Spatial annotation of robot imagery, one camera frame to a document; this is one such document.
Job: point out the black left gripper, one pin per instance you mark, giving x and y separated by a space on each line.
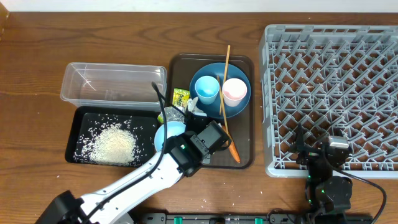
186 141

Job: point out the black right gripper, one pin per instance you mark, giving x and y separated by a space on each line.
299 145

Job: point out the white napkin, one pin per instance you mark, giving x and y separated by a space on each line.
192 107

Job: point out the light blue bowl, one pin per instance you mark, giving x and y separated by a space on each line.
174 128

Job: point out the orange carrot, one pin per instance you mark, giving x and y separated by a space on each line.
232 147

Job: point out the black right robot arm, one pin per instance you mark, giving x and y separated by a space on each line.
328 195

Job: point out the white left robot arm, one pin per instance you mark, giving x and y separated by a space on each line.
109 204

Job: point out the grey dishwasher rack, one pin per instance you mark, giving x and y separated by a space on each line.
331 80

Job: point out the yellow green snack wrapper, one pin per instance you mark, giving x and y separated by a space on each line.
176 112

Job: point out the light blue cup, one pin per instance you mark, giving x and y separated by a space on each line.
207 89

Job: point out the brown serving tray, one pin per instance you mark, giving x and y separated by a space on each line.
181 71

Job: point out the pink cup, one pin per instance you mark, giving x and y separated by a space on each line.
234 90

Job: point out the wooden chopstick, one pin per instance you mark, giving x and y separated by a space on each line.
222 107
225 68

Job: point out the pile of white rice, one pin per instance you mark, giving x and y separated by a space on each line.
107 139

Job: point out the black plastic tray bin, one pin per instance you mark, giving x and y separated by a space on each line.
145 125

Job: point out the clear plastic bin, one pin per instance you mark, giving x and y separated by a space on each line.
111 85

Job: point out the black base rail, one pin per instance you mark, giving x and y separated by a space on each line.
272 218

